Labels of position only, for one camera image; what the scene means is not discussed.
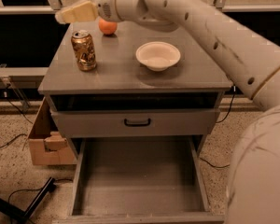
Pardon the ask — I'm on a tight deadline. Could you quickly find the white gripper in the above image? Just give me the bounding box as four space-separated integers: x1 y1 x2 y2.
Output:
55 0 120 24

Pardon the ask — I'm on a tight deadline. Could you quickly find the orange soda can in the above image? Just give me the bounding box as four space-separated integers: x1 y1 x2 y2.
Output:
71 30 97 71

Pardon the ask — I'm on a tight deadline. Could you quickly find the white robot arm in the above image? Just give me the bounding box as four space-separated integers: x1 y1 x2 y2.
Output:
55 0 280 224

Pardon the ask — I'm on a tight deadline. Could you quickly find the grey drawer cabinet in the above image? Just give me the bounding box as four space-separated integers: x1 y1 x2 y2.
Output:
39 22 231 152

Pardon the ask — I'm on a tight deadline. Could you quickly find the grey top drawer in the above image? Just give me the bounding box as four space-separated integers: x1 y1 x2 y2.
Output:
51 109 219 138

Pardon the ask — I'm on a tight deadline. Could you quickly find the orange fruit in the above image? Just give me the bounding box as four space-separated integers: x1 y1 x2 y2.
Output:
99 19 118 35

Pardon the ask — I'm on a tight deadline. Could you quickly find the white paper bowl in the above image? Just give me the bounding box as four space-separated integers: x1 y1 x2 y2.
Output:
135 42 181 72

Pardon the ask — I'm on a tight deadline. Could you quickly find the cardboard box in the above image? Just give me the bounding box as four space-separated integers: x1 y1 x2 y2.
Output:
28 99 77 165

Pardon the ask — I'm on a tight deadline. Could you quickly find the black metal stand leg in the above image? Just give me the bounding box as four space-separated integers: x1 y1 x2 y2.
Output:
0 177 56 224

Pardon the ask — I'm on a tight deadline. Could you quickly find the black drawer handle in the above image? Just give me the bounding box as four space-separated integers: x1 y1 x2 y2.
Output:
124 119 151 127

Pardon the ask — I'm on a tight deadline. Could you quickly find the black floor cable left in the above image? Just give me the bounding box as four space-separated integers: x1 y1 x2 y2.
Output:
0 133 28 150

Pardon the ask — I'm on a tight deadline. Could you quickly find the black floor cable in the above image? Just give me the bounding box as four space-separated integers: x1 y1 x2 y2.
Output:
0 133 28 150
199 157 231 170

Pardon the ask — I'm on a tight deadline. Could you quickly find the black cable at cabinet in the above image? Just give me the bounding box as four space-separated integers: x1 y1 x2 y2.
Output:
216 84 237 124

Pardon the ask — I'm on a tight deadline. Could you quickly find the black floor cable right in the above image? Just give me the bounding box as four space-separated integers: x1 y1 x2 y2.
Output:
199 157 231 170

